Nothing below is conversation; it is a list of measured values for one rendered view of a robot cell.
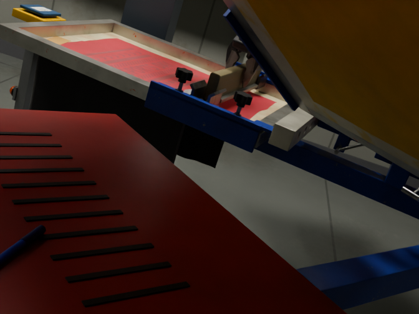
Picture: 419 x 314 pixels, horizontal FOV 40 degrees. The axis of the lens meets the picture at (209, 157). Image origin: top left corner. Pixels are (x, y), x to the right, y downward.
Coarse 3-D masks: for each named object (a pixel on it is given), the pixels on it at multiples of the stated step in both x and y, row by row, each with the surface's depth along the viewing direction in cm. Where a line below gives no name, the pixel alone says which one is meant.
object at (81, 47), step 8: (72, 48) 170; (80, 48) 173; (88, 48) 175; (96, 48) 178; (184, 88) 166; (224, 104) 164; (232, 104) 166; (240, 112) 161; (248, 112) 163; (256, 112) 166
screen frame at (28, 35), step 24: (0, 24) 157; (24, 24) 164; (48, 24) 173; (72, 24) 182; (96, 24) 195; (120, 24) 205; (24, 48) 155; (48, 48) 153; (168, 48) 199; (96, 72) 149; (120, 72) 148; (144, 96) 145; (264, 120) 148
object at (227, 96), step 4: (252, 84) 179; (256, 84) 181; (244, 88) 170; (248, 88) 172; (252, 88) 176; (232, 92) 162; (224, 96) 156; (228, 96) 157; (232, 96) 159; (220, 100) 152; (224, 100) 154
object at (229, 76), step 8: (216, 72) 149; (224, 72) 152; (232, 72) 156; (240, 72) 162; (256, 72) 178; (208, 80) 149; (216, 80) 148; (224, 80) 152; (232, 80) 158; (240, 80) 165; (256, 80) 182; (208, 88) 149; (216, 88) 149; (232, 88) 161; (240, 88) 169
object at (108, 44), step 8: (88, 40) 184; (96, 40) 187; (104, 40) 191; (112, 40) 194; (120, 40) 198; (104, 48) 181; (112, 48) 185; (120, 48) 188; (136, 48) 195; (152, 56) 191; (160, 56) 194; (176, 64) 191; (200, 72) 190; (256, 96) 184; (256, 104) 174; (264, 104) 177; (272, 104) 180
